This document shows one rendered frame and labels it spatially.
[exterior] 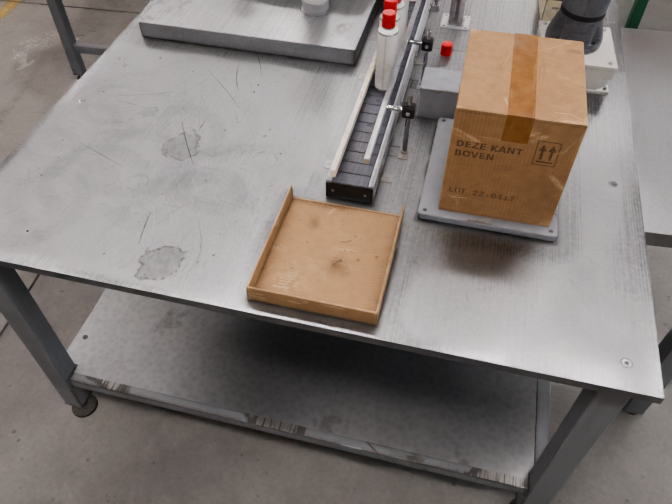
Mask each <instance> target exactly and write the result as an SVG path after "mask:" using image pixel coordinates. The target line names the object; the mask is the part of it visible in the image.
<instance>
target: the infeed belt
mask: <svg viewBox="0 0 672 504"><path fill-rule="evenodd" d="M425 3H426V0H422V1H421V4H420V7H419V10H418V13H417V16H416V19H415V22H414V26H413V29H412V32H411V35H410V38H409V39H411V40H414V38H415V35H416V32H417V28H418V25H419V22H420V19H421V16H422V12H423V9H424V6H425ZM414 6H415V3H411V2H409V8H408V18H407V27H408V24H409V21H410V18H411V15H412V12H413V9H414ZM411 48H412V44H407V47H406V50H405V54H404V57H403V60H402V63H401V66H400V69H399V72H398V75H397V78H396V82H395V85H394V88H393V91H392V94H391V97H390V100H389V103H388V105H393V106H394V102H395V99H396V96H397V93H398V89H399V86H400V83H401V80H402V77H403V73H404V70H405V67H406V64H407V61H408V57H409V54H410V51H411ZM374 85H375V71H374V74H373V77H372V79H371V82H370V85H369V87H368V90H367V93H366V96H365V98H364V101H363V104H362V106H361V109H360V112H359V115H358V117H357V120H356V123H355V125H354V128H353V131H352V134H351V136H350V139H349V142H348V144H347V147H346V150H345V153H344V155H343V158H342V161H341V163H340V166H339V169H338V172H337V174H336V177H333V178H332V180H331V183H335V184H341V185H347V186H353V187H359V188H365V189H367V188H368V186H369V183H370V179H371V176H372V173H373V170H374V167H375V163H376V160H377V157H378V154H379V151H380V147H381V144H382V141H383V138H384V134H385V131H386V128H387V125H388V122H389V118H390V115H391V112H392V111H391V110H386V113H385V116H384V119H383V122H382V125H381V128H380V131H379V134H378V138H377V141H376V144H375V147H374V150H373V153H372V156H371V159H370V162H369V164H364V156H365V153H366V150H367V147H368V144H369V141H370V138H371V135H372V132H373V129H374V126H375V123H376V120H377V117H378V114H379V111H380V108H381V105H382V102H383V99H384V96H385V93H386V92H381V91H378V90H377V89H376V88H375V86H374Z"/></svg>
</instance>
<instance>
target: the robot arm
mask: <svg viewBox="0 0 672 504"><path fill-rule="evenodd" d="M610 2H611V0H563V1H562V4H561V7H560V9H559V11H558V12H557V13H556V15H555V16H554V17H553V19H552V20H551V21H550V23H549V24H548V26H547V29H546V32H545V37H546V38H555V39H563V40H572V41H580V42H583V43H584V55H588V54H591V53H594V52H596V51H597V50H598V49H599V48H600V45H601V43H602V40H603V29H604V17H605V15H606V12H607V10H608V7H609V5H610Z"/></svg>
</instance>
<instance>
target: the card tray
mask: <svg viewBox="0 0 672 504"><path fill-rule="evenodd" d="M404 206H405V204H403V206H402V210H401V214H400V215H396V214H390V213H385V212H379V211H373V210H367V209H362V208H356V207H350V206H344V205H339V204H333V203H327V202H321V201H316V200H310V199H304V198H298V197H293V190H292V185H290V187H289V189H288V192H287V194H286V196H285V199H284V201H283V203H282V206H281V208H280V210H279V212H278V215H277V217H276V219H275V222H274V224H273V226H272V228H271V231H270V233H269V235H268V238H267V240H266V242H265V245H264V247H263V249H262V251H261V254H260V256H259V258H258V261H257V263H256V265H255V268H254V270H253V272H252V274H251V277H250V279H249V281H248V284H247V286H246V290H247V295H248V299H249V300H254V301H259V302H264V303H269V304H274V305H278V306H283V307H288V308H293V309H298V310H303V311H308V312H313V313H318V314H323V315H327V316H332V317H337V318H342V319H347V320H352V321H357V322H362V323H367V324H371V325H377V322H378V318H379V314H380V310H381V306H382V302H383V298H384V293H385V289H386V285H387V281H388V277H389V273H390V269H391V265H392V261H393V257H394V252H395V248H396V244H397V240H398V236H399V232H400V228H401V224H402V220H403V214H404Z"/></svg>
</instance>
